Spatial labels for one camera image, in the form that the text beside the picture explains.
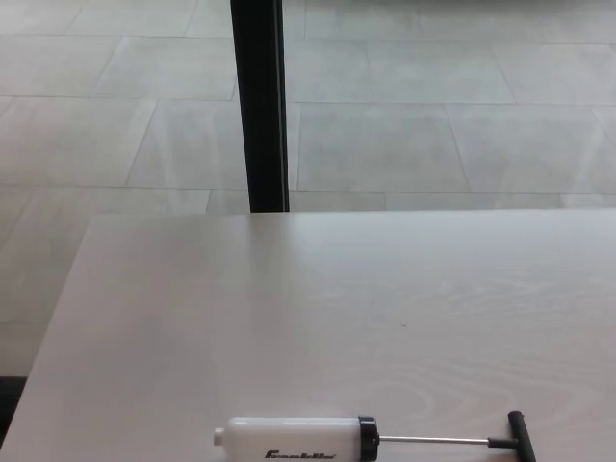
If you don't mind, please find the black vertical post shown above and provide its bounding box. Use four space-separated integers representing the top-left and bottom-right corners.
229 0 291 214

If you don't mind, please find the white air pump black handle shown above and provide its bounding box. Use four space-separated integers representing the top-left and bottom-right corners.
213 410 536 462

